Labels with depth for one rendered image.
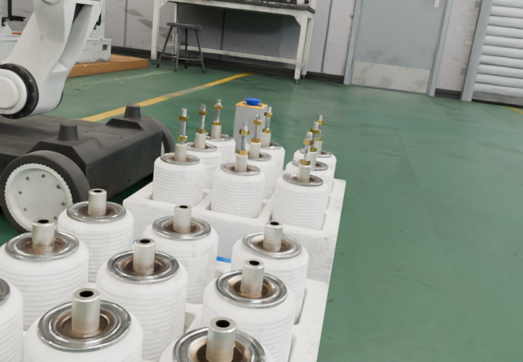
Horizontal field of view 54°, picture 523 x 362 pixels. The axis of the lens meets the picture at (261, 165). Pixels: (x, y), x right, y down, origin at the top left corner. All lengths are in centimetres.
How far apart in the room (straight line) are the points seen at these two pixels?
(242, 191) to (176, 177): 12
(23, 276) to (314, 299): 35
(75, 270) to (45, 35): 90
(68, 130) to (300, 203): 59
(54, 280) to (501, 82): 578
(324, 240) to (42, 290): 48
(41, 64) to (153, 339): 99
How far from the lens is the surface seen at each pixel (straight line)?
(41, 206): 123
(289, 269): 62
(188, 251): 64
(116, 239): 69
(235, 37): 619
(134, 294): 54
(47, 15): 139
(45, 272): 59
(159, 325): 56
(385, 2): 602
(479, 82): 610
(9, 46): 362
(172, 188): 96
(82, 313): 46
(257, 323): 51
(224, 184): 93
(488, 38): 609
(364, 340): 98
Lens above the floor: 51
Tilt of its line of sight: 15 degrees down
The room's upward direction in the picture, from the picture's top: 7 degrees clockwise
